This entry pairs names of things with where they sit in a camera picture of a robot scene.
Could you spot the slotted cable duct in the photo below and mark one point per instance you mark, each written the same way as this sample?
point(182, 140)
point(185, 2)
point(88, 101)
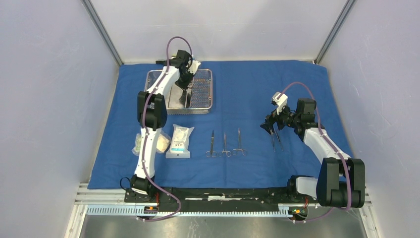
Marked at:
point(197, 212)

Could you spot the steel needle holder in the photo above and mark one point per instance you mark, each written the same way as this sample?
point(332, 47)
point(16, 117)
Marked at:
point(185, 98)

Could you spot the white sterile packet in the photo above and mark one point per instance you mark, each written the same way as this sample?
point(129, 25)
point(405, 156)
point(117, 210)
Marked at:
point(179, 143)

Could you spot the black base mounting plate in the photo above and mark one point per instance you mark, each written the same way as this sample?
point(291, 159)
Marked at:
point(218, 199)

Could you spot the green sterile packet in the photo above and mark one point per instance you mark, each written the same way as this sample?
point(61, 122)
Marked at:
point(137, 145)

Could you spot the steel hemostat forceps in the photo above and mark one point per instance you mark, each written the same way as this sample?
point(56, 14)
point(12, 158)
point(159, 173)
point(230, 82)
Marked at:
point(239, 149)

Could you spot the beige gauze packet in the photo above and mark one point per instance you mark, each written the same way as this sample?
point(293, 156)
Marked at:
point(163, 142)

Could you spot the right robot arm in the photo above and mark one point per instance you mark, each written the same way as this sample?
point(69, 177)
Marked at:
point(341, 179)

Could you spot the steel surgical scissors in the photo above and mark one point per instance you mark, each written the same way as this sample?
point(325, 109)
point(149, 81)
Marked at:
point(211, 152)

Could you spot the metal mesh tray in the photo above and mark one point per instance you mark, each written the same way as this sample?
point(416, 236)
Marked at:
point(202, 97)

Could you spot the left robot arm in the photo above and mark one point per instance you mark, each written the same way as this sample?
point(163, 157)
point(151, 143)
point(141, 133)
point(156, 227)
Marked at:
point(152, 116)

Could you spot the steel toothed tissue forceps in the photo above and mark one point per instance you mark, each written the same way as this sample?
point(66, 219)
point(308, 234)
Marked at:
point(278, 138)

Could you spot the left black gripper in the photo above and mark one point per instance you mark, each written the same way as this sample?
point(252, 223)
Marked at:
point(184, 86)

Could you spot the blue surgical wrap cloth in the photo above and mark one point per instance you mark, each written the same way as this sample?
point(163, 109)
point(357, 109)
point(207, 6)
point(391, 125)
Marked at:
point(242, 94)

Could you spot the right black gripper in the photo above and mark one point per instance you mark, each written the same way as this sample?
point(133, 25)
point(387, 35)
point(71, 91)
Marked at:
point(270, 119)

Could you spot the steel ring-handled forceps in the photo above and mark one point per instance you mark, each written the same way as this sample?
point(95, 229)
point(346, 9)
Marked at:
point(224, 151)

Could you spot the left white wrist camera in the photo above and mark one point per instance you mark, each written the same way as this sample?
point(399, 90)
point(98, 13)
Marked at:
point(195, 66)

